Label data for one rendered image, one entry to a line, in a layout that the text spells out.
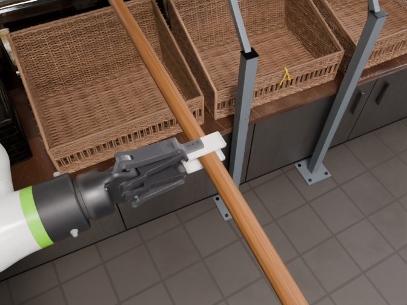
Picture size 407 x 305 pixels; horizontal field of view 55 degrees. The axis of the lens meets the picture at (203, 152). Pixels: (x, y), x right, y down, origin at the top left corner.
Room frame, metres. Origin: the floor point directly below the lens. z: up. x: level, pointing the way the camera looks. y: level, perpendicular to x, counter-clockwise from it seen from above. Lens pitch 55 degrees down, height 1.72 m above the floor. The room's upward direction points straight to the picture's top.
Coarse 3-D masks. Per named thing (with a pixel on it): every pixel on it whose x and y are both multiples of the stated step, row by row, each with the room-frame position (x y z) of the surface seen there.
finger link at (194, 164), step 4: (216, 152) 0.38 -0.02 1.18; (220, 152) 0.38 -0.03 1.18; (220, 156) 0.37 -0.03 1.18; (224, 156) 0.37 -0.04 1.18; (180, 160) 0.37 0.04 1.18; (184, 160) 0.36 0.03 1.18; (192, 160) 0.36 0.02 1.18; (196, 160) 0.36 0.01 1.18; (184, 164) 0.36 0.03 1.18; (188, 164) 0.36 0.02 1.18; (192, 164) 0.36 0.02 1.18; (196, 164) 0.36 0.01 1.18; (200, 164) 0.36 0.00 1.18; (188, 168) 0.35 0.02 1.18; (192, 168) 0.35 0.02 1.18; (196, 168) 0.35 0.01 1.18; (200, 168) 0.35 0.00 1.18; (188, 172) 0.34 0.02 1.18
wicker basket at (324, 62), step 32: (192, 0) 1.41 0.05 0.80; (224, 0) 1.46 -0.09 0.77; (288, 0) 1.54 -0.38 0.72; (192, 32) 1.37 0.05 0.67; (256, 32) 1.47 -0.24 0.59; (288, 32) 1.48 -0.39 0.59; (320, 32) 1.31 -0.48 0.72; (192, 64) 1.16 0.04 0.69; (320, 64) 1.14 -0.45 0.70; (224, 96) 0.97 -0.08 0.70; (256, 96) 1.03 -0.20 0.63
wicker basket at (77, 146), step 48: (144, 0) 1.34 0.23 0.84; (48, 48) 1.15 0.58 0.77; (96, 48) 1.21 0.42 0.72; (48, 96) 1.07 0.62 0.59; (96, 96) 1.07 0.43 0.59; (144, 96) 1.08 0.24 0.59; (192, 96) 1.02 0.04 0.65; (48, 144) 0.73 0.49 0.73; (96, 144) 0.77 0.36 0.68; (144, 144) 0.84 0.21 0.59
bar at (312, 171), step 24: (0, 0) 0.84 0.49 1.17; (24, 0) 0.87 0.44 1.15; (240, 24) 0.96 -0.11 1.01; (360, 48) 1.09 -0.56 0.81; (240, 72) 0.90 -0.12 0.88; (360, 72) 1.09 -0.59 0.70; (240, 96) 0.89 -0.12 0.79; (336, 96) 1.11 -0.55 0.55; (240, 120) 0.88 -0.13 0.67; (336, 120) 1.08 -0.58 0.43; (240, 144) 0.89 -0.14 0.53; (240, 168) 0.89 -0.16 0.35; (312, 168) 1.09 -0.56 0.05
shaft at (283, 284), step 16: (112, 0) 0.78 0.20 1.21; (128, 16) 0.72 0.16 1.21; (128, 32) 0.67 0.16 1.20; (144, 48) 0.61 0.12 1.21; (160, 64) 0.57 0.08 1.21; (160, 80) 0.52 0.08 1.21; (176, 96) 0.48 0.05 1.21; (176, 112) 0.45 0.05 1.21; (192, 128) 0.41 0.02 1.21; (208, 160) 0.35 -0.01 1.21; (208, 176) 0.33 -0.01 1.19; (224, 176) 0.32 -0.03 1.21; (224, 192) 0.29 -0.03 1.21; (240, 208) 0.26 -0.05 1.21; (240, 224) 0.24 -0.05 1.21; (256, 224) 0.24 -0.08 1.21; (256, 240) 0.21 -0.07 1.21; (256, 256) 0.19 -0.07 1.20; (272, 256) 0.19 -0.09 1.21; (272, 272) 0.17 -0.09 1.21; (288, 272) 0.17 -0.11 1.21; (288, 288) 0.15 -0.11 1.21; (288, 304) 0.13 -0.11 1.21; (304, 304) 0.13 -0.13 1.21
